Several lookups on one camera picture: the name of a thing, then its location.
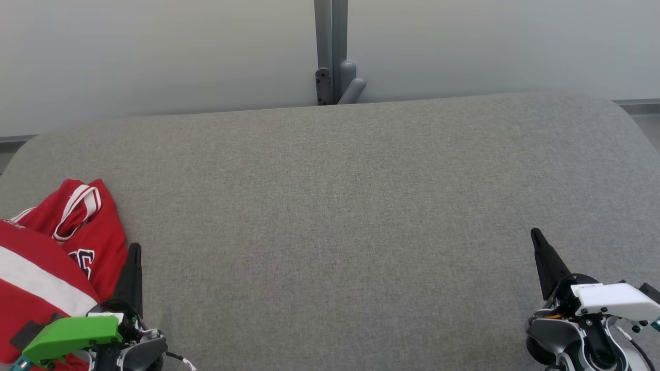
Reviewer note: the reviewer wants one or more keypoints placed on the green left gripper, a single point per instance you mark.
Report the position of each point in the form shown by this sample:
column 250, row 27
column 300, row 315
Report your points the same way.
column 72, row 332

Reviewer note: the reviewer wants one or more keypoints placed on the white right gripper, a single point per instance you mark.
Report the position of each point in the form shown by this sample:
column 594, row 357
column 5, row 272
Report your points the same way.
column 613, row 301

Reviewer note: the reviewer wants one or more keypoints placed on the red basketball jersey white sleeves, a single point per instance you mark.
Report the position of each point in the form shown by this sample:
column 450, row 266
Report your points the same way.
column 98, row 232

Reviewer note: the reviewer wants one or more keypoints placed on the red shorts white stripe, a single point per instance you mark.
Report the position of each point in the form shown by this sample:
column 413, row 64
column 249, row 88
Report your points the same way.
column 31, row 257

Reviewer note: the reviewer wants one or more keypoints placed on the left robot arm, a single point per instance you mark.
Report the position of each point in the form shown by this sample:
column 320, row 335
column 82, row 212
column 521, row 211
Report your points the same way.
column 142, row 353

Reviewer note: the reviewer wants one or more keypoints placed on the grey slanted cylinder peg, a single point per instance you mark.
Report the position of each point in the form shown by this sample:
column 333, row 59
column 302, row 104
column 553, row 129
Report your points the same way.
column 355, row 90

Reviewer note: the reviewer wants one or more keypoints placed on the dark grey hinge plate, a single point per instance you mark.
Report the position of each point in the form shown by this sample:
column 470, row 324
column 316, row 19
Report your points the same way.
column 323, row 85

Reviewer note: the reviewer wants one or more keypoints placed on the grey upright cylinder peg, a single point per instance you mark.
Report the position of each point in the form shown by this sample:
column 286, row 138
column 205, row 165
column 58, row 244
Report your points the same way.
column 348, row 72

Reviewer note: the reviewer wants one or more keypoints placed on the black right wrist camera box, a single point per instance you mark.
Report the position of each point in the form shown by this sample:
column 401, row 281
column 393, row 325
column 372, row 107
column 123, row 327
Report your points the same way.
column 650, row 292

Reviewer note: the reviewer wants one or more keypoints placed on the teal right camera connector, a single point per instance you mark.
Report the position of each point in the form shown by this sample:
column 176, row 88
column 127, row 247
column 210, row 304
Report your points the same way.
column 656, row 324

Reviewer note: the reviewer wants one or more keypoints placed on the teal camera connector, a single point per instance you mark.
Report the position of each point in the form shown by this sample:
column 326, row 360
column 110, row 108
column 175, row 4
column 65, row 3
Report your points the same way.
column 21, row 364
column 656, row 324

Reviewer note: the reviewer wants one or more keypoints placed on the teal left camera connector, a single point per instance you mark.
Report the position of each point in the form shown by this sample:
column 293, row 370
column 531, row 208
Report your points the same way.
column 21, row 364

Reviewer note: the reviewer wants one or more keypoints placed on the grey partition base rail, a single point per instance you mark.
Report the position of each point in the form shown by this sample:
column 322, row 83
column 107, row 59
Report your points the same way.
column 639, row 106
column 15, row 141

